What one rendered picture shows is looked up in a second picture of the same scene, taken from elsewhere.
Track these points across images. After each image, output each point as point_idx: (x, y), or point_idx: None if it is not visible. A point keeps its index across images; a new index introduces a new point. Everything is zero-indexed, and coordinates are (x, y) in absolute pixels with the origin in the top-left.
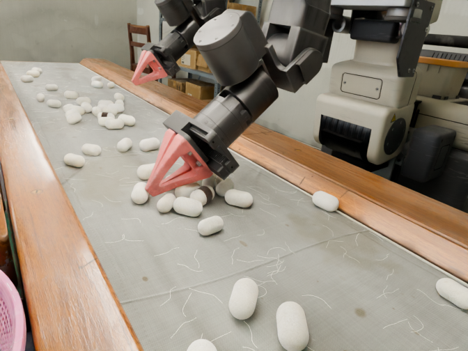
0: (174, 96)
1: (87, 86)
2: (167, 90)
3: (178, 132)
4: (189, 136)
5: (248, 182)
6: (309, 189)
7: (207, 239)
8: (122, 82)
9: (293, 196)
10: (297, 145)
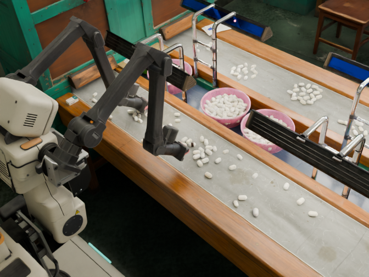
0: (177, 180)
1: (249, 198)
2: (187, 193)
3: (143, 98)
4: (140, 97)
5: (128, 122)
6: (111, 122)
7: None
8: (233, 212)
9: (116, 120)
10: (111, 138)
